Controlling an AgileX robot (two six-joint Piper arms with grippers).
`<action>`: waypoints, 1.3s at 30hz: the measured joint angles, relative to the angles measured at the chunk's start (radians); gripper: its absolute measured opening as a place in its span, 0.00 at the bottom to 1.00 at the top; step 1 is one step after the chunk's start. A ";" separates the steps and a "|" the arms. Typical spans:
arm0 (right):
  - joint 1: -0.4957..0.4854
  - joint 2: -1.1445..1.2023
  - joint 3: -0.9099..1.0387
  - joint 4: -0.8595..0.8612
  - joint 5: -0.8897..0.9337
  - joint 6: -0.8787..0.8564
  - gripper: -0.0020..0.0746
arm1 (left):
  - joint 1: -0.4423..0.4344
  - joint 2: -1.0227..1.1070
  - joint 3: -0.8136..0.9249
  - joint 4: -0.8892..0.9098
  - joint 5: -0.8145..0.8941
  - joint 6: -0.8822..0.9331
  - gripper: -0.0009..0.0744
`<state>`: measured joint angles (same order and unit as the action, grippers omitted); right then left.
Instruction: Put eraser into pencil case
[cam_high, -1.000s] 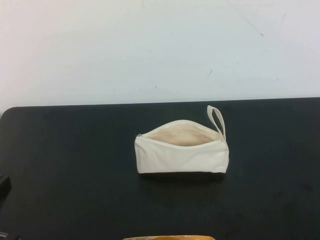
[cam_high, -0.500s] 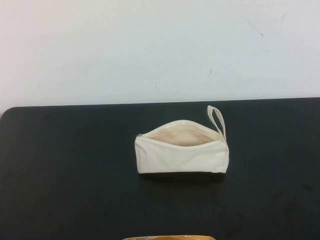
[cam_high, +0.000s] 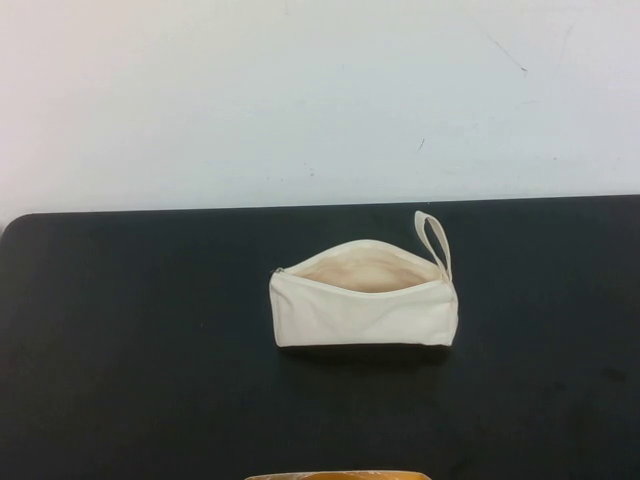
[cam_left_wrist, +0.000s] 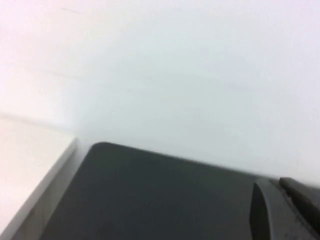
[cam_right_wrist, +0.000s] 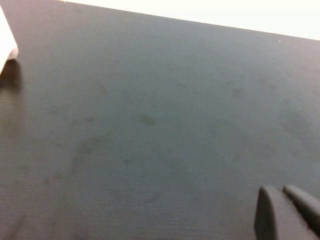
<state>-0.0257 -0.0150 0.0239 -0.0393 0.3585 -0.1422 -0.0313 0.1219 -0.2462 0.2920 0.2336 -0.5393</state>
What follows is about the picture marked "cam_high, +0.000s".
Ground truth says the cream fabric pencil case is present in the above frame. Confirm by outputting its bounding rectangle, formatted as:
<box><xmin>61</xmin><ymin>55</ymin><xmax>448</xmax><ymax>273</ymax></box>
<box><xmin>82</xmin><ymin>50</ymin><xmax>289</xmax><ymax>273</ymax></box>
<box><xmin>268</xmin><ymin>209</ymin><xmax>459</xmax><ymax>362</ymax></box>

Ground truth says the yellow orange flat object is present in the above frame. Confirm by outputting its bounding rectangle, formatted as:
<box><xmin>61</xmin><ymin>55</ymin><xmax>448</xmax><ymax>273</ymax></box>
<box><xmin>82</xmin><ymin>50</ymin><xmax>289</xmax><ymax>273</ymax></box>
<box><xmin>243</xmin><ymin>469</ymin><xmax>434</xmax><ymax>480</ymax></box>

